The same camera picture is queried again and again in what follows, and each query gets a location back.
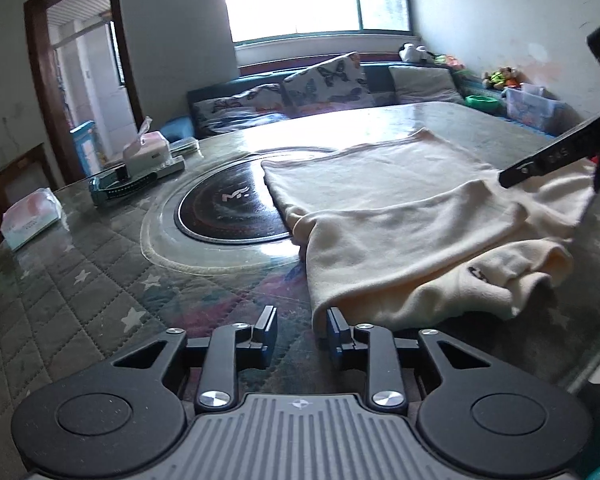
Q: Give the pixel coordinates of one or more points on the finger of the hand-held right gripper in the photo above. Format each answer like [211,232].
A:
[522,172]

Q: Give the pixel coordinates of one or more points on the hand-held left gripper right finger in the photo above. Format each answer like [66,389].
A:
[336,337]

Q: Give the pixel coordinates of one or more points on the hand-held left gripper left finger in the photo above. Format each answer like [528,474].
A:
[270,332]

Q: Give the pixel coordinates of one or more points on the cream sweatshirt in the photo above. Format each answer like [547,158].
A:
[405,220]

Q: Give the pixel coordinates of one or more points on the clear plastic storage box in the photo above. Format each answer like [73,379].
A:
[532,109]

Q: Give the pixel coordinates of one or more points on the green plastic bowl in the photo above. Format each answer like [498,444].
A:
[481,103]

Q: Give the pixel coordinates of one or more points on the brown plush toy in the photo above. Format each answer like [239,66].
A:
[510,77]

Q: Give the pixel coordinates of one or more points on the orange toy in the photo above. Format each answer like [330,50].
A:
[455,63]

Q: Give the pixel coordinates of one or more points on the round black induction cooktop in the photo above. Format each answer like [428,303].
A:
[220,210]

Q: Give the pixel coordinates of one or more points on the grey pillow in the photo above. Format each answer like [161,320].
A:
[422,84]

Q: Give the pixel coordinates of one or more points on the black and white plush toy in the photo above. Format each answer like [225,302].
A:
[414,53]

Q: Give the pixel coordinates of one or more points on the dark blue corner sofa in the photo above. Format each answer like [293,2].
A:
[377,77]

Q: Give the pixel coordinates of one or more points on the flat white box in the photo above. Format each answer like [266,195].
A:
[172,166]

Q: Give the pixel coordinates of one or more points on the green plastic packet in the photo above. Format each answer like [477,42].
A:
[184,145]

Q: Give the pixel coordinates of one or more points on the teal black tool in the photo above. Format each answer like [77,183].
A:
[120,185]

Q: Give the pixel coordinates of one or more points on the butterfly print pillow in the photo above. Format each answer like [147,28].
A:
[245,122]
[330,82]
[240,100]

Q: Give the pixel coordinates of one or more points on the blue and white cabinet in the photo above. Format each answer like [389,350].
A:
[85,150]

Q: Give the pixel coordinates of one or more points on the dark wooden door frame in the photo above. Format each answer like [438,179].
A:
[37,85]

